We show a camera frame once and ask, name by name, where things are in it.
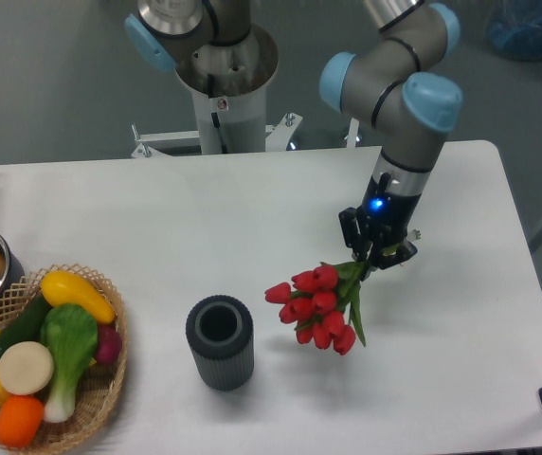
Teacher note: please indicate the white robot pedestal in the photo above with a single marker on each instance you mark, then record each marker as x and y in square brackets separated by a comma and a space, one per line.
[228, 91]

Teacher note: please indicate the dark grey ribbed vase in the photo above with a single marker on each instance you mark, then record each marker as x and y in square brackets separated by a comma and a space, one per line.
[220, 333]

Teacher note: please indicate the yellow squash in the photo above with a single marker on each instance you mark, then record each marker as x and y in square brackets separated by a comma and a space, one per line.
[61, 287]

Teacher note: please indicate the orange fruit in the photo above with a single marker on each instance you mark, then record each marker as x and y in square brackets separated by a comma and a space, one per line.
[20, 418]

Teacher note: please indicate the green cucumber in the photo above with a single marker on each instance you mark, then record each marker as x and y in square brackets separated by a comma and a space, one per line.
[27, 325]

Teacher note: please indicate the green bok choy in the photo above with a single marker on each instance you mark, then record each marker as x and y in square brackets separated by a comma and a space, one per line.
[70, 334]

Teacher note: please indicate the red tulip bouquet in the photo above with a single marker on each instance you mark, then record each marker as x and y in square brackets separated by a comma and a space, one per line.
[323, 304]

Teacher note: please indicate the woven wicker basket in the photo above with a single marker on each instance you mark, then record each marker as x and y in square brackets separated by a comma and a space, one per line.
[99, 388]

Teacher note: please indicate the blue plastic bag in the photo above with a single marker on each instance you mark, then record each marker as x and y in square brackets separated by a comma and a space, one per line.
[514, 30]

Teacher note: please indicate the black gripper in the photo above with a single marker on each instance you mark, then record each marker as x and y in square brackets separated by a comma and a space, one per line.
[381, 220]

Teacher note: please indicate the red radish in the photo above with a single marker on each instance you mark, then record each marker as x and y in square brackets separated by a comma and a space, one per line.
[109, 345]

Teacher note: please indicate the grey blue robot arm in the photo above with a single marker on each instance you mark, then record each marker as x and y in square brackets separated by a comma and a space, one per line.
[392, 89]

